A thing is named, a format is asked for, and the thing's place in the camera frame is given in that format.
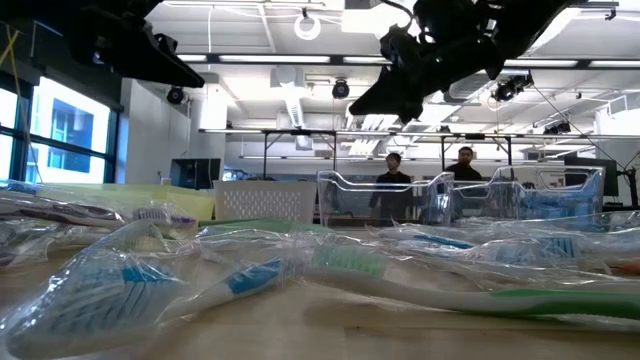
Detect person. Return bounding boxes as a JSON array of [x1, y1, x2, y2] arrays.
[[443, 145, 485, 183], [368, 151, 416, 225]]

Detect large glass window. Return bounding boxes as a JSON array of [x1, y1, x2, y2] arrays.
[[0, 74, 121, 187]]

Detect black metal rig frame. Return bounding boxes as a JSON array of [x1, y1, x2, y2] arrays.
[[198, 127, 640, 174]]

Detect long ceiling light bar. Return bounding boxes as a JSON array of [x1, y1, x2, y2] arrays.
[[174, 52, 640, 69]]

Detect purple wrapped toothbrush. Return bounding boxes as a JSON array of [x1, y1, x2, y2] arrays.
[[0, 197, 199, 229]]

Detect clear plastic bin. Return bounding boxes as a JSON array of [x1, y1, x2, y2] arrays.
[[448, 163, 607, 224], [316, 169, 455, 227]]

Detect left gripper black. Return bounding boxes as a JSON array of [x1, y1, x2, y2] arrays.
[[69, 19, 205, 89]]

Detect orange wrapped toothbrush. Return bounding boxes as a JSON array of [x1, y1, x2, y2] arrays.
[[607, 259, 640, 279]]

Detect silver ventilation duct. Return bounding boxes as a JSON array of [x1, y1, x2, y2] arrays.
[[344, 84, 501, 156]]

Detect black monitor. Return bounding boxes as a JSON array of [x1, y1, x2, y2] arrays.
[[168, 157, 223, 191], [563, 157, 619, 197]]

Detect black ceiling camera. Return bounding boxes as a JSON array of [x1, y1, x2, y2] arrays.
[[164, 83, 188, 107], [330, 78, 352, 101], [491, 72, 535, 104]]

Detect blue wrapped toothbrush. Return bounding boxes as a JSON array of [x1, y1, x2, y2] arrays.
[[379, 227, 586, 264], [0, 219, 314, 360]]

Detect white perforated plastic basket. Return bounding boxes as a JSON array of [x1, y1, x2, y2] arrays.
[[212, 178, 319, 225]]

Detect yellow plastic tray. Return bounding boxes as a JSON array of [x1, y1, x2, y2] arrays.
[[34, 181, 217, 224]]

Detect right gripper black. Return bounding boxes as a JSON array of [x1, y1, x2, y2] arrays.
[[348, 24, 504, 124]]

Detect yellow hanging cord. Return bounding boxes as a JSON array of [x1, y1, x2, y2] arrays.
[[0, 27, 30, 166]]

